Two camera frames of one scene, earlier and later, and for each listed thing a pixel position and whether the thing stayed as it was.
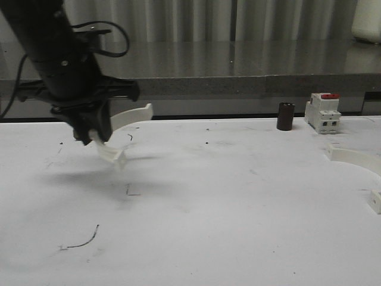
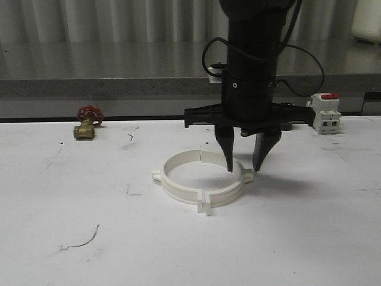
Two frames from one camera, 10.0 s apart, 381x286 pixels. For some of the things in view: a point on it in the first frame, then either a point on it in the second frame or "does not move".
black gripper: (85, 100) to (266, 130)
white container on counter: (367, 20) does not move
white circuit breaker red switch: (322, 113) does not move
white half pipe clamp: (106, 147) to (176, 190)
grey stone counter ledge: (235, 70) does not move
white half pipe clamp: (369, 162) to (228, 195)
